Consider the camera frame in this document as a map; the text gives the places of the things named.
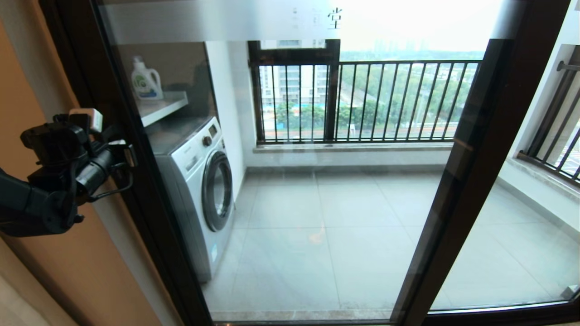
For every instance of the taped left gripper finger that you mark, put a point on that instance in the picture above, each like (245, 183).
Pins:
(118, 142)
(130, 156)

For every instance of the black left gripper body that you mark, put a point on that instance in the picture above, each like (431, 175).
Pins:
(68, 149)

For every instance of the dark framed sliding glass door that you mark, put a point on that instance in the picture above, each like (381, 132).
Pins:
(204, 22)

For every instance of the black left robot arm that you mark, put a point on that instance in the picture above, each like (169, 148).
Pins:
(27, 203)

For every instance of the white shelf board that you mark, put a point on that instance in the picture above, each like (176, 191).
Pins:
(163, 106)

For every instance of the white detergent bottle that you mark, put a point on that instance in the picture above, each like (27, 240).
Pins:
(146, 82)

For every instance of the white front-load washing machine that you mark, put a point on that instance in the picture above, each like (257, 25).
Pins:
(195, 190)

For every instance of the beige curtain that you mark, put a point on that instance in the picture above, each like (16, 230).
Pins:
(22, 303)

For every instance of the stone window sill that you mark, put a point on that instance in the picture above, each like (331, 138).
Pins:
(353, 147)

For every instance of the black balcony railing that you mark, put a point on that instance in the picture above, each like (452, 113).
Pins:
(385, 64)

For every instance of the black side railing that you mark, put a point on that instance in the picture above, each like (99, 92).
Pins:
(555, 131)

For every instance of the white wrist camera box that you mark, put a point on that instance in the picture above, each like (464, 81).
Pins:
(88, 118)

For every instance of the dark window frame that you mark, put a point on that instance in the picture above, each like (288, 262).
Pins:
(294, 55)

